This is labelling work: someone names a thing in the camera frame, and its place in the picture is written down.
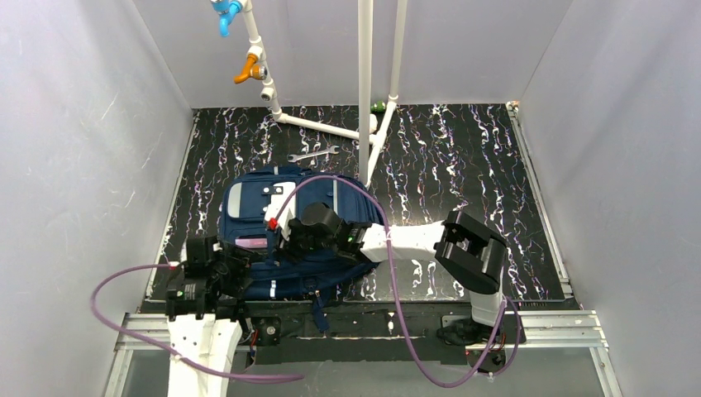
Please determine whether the pink highlighter pen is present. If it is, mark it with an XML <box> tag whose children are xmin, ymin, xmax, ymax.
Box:
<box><xmin>234</xmin><ymin>237</ymin><xmax>268</xmax><ymax>249</ymax></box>

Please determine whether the navy blue student backpack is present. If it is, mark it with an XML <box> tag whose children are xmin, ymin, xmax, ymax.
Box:
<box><xmin>218</xmin><ymin>166</ymin><xmax>384</xmax><ymax>333</ymax></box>

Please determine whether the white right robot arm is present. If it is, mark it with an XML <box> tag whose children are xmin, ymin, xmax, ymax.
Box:
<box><xmin>278</xmin><ymin>203</ymin><xmax>507</xmax><ymax>345</ymax></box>

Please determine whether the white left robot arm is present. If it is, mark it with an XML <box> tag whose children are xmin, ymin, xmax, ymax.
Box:
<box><xmin>165</xmin><ymin>237</ymin><xmax>256</xmax><ymax>396</ymax></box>

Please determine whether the silver wrench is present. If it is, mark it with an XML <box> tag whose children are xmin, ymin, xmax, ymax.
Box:
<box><xmin>287</xmin><ymin>145</ymin><xmax>340</xmax><ymax>163</ymax></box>

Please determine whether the green tap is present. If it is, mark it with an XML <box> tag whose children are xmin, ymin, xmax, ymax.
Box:
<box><xmin>370</xmin><ymin>101</ymin><xmax>387</xmax><ymax>114</ymax></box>

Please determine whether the orange tap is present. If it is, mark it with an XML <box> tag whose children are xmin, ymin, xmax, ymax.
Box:
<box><xmin>233</xmin><ymin>53</ymin><xmax>268</xmax><ymax>84</ymax></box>

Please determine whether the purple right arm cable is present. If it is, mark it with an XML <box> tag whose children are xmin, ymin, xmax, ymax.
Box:
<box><xmin>268</xmin><ymin>175</ymin><xmax>522</xmax><ymax>389</ymax></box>

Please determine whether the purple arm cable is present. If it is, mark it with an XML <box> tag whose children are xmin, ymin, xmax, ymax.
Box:
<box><xmin>268</xmin><ymin>175</ymin><xmax>522</xmax><ymax>389</ymax></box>
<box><xmin>90</xmin><ymin>262</ymin><xmax>305</xmax><ymax>385</ymax></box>

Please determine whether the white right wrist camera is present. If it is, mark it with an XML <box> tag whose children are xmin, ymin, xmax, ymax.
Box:
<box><xmin>266</xmin><ymin>215</ymin><xmax>290</xmax><ymax>256</ymax></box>

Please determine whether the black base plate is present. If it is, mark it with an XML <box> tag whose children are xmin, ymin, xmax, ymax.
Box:
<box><xmin>197</xmin><ymin>298</ymin><xmax>527</xmax><ymax>367</ymax></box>

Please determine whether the aluminium frame rail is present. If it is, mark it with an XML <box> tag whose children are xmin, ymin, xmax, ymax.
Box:
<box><xmin>103</xmin><ymin>101</ymin><xmax>626</xmax><ymax>397</ymax></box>

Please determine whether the white PVC pipe frame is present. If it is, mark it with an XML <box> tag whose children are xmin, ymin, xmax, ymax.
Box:
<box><xmin>235</xmin><ymin>1</ymin><xmax>408</xmax><ymax>186</ymax></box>

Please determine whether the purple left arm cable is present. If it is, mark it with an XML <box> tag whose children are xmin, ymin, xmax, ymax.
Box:
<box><xmin>90</xmin><ymin>262</ymin><xmax>305</xmax><ymax>385</ymax></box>

